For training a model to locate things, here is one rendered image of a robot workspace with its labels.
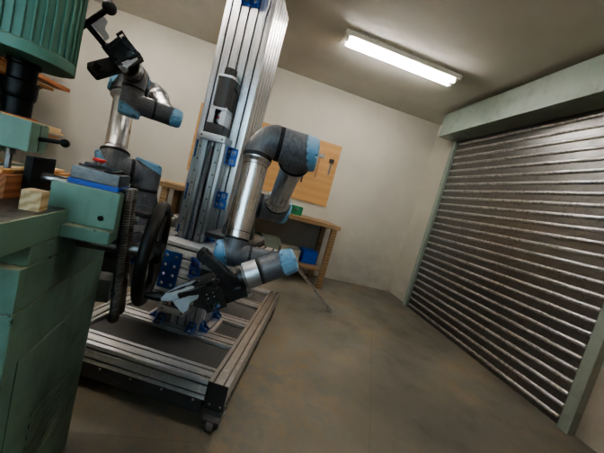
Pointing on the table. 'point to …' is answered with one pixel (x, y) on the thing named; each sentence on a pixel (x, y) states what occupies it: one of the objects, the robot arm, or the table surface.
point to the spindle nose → (19, 86)
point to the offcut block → (33, 199)
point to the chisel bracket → (22, 135)
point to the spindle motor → (44, 33)
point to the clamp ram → (39, 173)
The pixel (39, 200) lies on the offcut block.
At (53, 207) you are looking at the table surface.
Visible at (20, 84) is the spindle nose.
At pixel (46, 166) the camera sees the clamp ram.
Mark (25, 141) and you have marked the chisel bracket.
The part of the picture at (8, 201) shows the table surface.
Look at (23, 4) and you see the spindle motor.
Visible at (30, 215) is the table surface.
